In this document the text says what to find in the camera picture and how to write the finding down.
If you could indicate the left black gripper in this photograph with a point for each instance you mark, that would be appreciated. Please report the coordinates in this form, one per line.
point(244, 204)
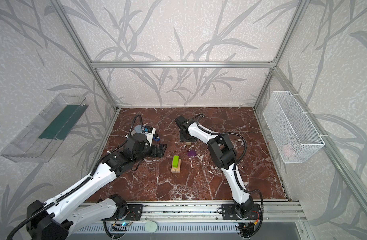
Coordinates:
point(159, 149)

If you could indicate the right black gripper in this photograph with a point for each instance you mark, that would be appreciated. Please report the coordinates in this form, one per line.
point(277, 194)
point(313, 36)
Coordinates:
point(185, 135)

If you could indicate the purple block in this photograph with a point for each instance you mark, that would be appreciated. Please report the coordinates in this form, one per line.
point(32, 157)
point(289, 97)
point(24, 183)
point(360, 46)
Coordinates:
point(192, 154)

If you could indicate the green block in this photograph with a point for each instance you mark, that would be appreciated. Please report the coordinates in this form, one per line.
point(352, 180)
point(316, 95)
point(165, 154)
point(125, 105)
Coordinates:
point(175, 162)

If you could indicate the wood block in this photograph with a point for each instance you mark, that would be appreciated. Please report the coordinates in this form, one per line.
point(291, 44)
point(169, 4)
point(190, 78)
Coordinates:
point(176, 170)

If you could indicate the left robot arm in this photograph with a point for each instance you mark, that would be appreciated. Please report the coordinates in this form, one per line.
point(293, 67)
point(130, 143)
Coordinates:
point(59, 217)

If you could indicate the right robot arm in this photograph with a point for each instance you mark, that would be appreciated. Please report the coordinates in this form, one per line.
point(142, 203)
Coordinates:
point(224, 157)

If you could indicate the light blue oval case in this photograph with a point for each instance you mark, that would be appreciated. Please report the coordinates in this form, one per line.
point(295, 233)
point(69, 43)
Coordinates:
point(139, 129)

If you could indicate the pale green round disc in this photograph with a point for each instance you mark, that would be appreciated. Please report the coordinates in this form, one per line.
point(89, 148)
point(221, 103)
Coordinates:
point(150, 226)

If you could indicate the pink object in basket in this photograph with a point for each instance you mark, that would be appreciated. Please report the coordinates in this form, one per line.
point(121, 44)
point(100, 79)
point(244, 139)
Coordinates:
point(288, 151)

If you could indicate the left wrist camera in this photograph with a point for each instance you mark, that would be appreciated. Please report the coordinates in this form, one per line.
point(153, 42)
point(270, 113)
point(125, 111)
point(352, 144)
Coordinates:
point(149, 133)

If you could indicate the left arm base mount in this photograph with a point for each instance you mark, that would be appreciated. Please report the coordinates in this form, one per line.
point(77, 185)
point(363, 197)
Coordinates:
point(132, 212)

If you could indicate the clear plastic wall tray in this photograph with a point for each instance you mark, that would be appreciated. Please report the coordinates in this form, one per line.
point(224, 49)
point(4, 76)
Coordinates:
point(38, 142)

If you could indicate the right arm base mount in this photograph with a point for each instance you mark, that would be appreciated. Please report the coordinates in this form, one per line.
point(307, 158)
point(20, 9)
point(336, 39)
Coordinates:
point(228, 212)

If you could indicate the white wire mesh basket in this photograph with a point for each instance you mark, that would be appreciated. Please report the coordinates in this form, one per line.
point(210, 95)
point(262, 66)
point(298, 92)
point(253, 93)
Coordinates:
point(289, 124)

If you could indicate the aluminium front rail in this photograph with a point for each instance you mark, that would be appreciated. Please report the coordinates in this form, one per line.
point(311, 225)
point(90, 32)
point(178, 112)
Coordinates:
point(210, 211)

